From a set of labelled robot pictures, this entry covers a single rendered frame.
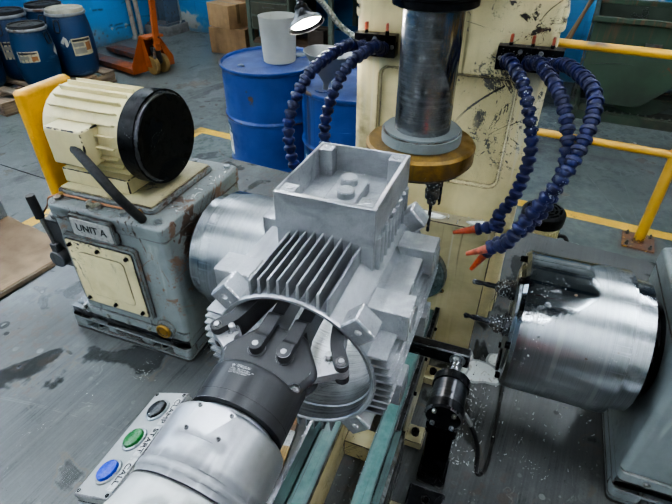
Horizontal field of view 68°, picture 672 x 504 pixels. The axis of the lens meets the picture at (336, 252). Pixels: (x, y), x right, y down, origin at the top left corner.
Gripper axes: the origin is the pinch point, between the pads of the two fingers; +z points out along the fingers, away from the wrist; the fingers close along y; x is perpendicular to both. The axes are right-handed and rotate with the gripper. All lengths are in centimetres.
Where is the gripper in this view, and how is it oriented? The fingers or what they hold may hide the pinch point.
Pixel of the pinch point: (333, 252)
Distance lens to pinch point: 50.2
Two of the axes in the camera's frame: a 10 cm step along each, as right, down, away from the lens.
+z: 3.6, -6.4, 6.7
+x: 0.4, 7.3, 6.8
